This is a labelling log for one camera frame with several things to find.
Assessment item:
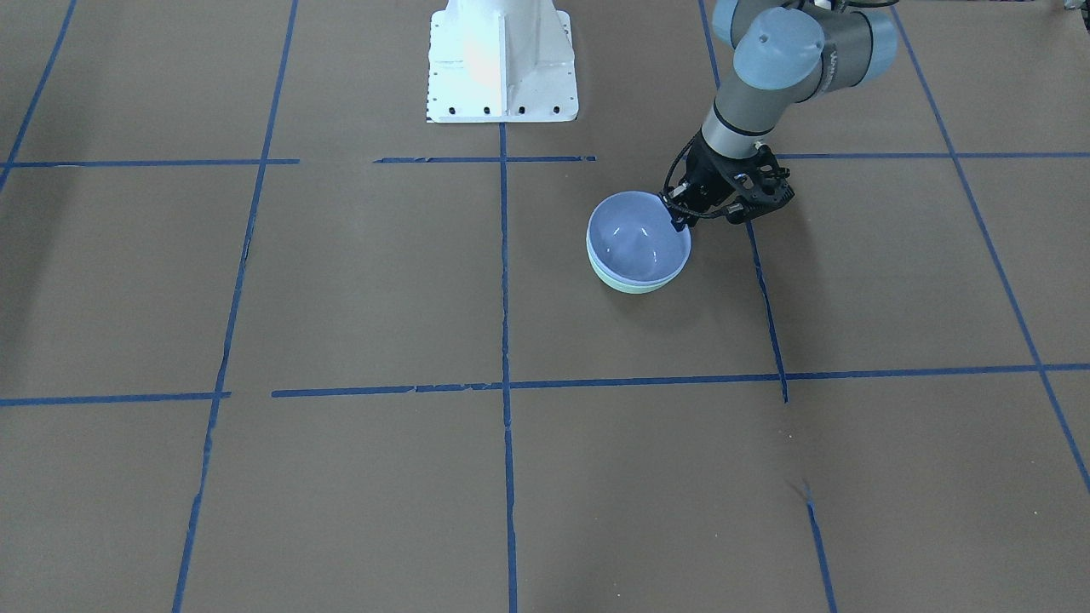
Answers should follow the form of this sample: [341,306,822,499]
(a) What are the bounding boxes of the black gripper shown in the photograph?
[671,136,743,232]

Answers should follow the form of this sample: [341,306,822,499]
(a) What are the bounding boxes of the blue bowl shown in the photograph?
[585,191,692,276]

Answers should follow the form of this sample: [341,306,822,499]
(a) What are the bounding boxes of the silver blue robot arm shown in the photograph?
[659,1,898,232]

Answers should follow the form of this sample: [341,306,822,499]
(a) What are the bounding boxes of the green bowl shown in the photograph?
[588,243,691,295]

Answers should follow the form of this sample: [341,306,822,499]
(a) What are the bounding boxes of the brown paper table cover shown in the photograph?
[3,1,1087,612]

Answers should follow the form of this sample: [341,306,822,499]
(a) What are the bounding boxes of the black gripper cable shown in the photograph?
[661,136,767,221]

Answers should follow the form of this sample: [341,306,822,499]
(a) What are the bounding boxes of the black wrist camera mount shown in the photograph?
[719,143,795,225]

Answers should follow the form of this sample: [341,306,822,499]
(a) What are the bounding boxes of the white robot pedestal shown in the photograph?
[425,1,580,123]

